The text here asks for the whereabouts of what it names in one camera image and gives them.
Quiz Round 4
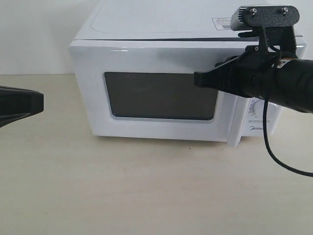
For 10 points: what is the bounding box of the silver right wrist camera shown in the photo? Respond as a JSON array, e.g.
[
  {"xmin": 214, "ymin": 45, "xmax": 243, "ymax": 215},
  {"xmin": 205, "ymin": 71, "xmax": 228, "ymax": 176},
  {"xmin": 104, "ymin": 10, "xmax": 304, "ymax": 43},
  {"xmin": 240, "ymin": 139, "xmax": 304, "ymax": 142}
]
[{"xmin": 230, "ymin": 5, "xmax": 300, "ymax": 52}]

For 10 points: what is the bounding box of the white Midea microwave body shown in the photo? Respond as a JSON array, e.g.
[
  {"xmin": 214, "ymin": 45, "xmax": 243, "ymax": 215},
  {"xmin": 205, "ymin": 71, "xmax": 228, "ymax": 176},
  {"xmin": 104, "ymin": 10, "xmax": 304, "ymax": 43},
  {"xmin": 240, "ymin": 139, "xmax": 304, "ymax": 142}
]
[{"xmin": 73, "ymin": 0, "xmax": 307, "ymax": 136}]

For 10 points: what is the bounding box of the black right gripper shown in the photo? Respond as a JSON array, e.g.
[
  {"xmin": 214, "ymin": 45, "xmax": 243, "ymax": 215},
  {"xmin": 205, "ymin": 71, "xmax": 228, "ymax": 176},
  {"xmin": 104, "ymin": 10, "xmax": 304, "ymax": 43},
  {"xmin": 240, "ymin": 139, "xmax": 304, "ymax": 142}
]
[{"xmin": 194, "ymin": 47, "xmax": 298, "ymax": 99}]

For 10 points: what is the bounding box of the white label sticker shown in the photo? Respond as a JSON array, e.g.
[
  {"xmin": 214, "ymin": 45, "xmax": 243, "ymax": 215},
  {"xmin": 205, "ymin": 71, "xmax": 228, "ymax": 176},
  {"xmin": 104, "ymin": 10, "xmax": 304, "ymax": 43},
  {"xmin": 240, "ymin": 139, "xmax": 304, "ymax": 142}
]
[{"xmin": 212, "ymin": 18, "xmax": 231, "ymax": 31}]

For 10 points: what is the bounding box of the white lower timer knob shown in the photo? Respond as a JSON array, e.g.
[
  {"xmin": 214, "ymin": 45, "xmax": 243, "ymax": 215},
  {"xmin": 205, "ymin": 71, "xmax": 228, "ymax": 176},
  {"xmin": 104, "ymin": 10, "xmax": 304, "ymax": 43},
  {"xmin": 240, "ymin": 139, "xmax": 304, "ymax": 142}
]
[{"xmin": 248, "ymin": 98, "xmax": 264, "ymax": 120}]

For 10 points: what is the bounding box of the black right camera cable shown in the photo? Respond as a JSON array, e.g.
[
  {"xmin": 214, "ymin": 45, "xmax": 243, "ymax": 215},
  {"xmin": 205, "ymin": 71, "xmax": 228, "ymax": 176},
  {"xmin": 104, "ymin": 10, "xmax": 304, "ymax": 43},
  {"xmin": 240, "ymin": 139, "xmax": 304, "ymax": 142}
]
[{"xmin": 263, "ymin": 46, "xmax": 313, "ymax": 177}]

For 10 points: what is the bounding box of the white microwave door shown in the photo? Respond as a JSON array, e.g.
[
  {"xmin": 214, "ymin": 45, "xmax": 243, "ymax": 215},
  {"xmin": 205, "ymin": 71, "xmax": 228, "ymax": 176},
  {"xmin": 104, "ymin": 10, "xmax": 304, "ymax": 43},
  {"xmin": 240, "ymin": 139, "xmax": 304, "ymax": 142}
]
[{"xmin": 69, "ymin": 40, "xmax": 250, "ymax": 146}]

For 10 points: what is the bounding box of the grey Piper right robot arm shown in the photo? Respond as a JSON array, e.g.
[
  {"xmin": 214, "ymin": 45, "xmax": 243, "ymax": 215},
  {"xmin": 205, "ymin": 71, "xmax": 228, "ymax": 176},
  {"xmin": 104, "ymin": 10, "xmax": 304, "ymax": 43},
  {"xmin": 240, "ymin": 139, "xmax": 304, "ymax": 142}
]
[{"xmin": 194, "ymin": 46, "xmax": 313, "ymax": 113}]

